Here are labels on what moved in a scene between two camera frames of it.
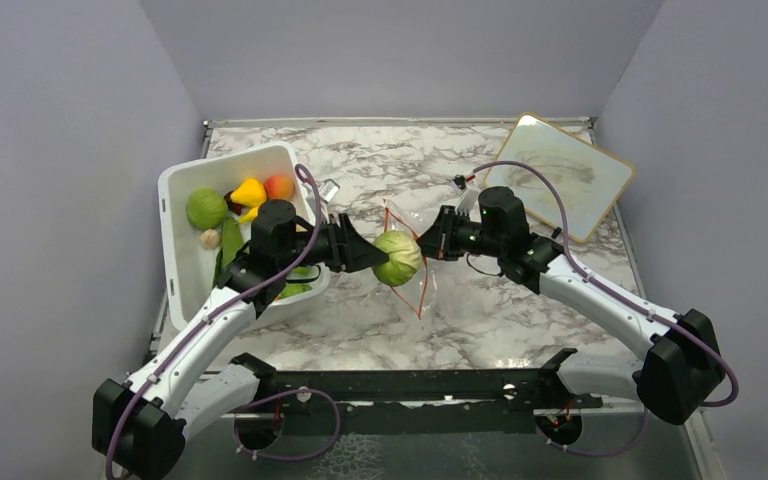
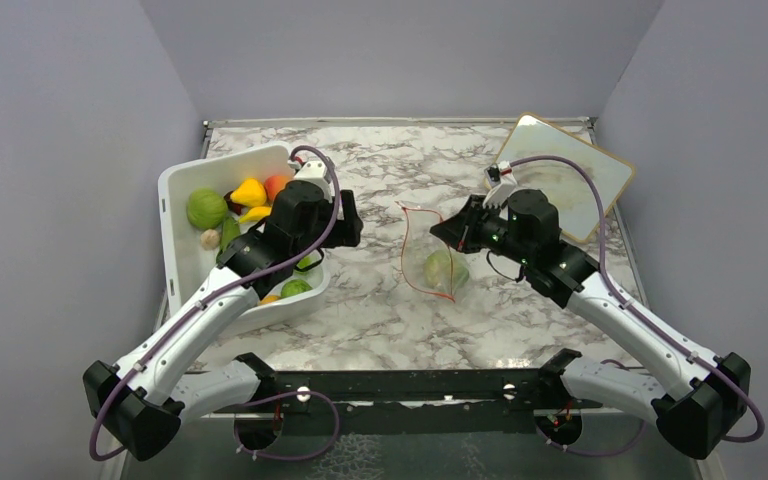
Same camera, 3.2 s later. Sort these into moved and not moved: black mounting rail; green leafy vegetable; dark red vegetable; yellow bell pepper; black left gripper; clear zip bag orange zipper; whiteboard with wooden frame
Moved: black left gripper; clear zip bag orange zipper
Not moved: yellow bell pepper; whiteboard with wooden frame; dark red vegetable; black mounting rail; green leafy vegetable
